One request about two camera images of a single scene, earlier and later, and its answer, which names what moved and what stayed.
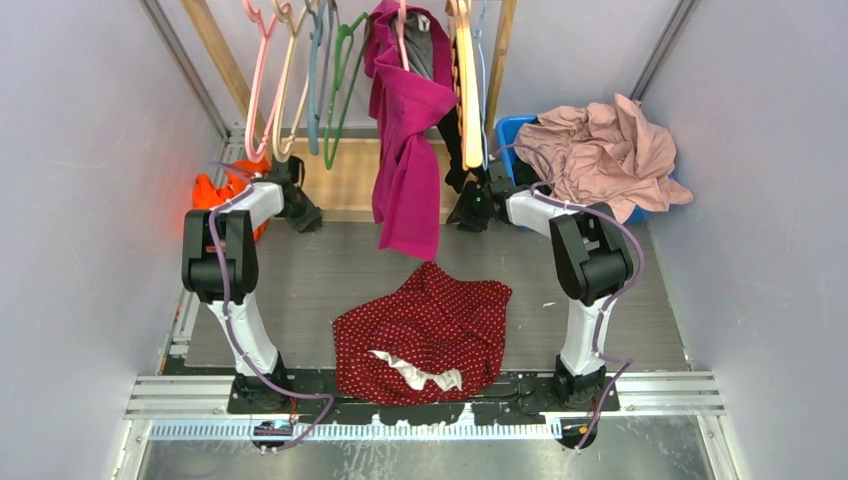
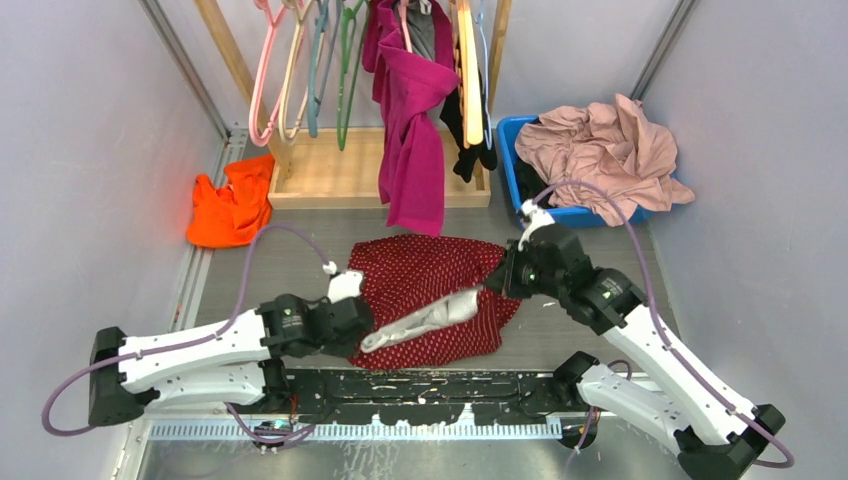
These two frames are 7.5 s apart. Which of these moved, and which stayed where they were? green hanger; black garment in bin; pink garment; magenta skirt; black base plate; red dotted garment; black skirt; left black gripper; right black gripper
Moved: left black gripper; right black gripper; green hanger; black skirt; red dotted garment
Stayed: black base plate; pink garment; black garment in bin; magenta skirt
